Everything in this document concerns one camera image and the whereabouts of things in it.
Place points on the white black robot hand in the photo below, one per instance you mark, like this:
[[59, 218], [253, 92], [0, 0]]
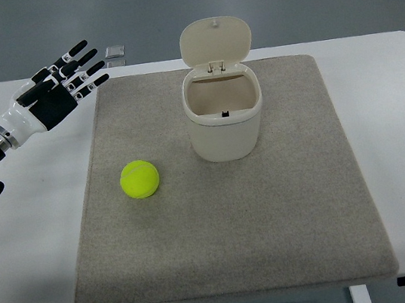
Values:
[[49, 107]]

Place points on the yellow-green tennis ball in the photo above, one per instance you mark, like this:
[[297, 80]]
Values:
[[139, 179]]

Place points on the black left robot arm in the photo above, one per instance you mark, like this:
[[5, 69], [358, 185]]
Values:
[[48, 98]]

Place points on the beige bin with open lid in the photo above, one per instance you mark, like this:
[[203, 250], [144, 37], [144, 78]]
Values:
[[222, 98]]

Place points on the grey felt mat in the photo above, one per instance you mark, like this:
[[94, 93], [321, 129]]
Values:
[[295, 212]]

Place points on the white right table leg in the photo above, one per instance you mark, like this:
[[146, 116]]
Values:
[[360, 294]]

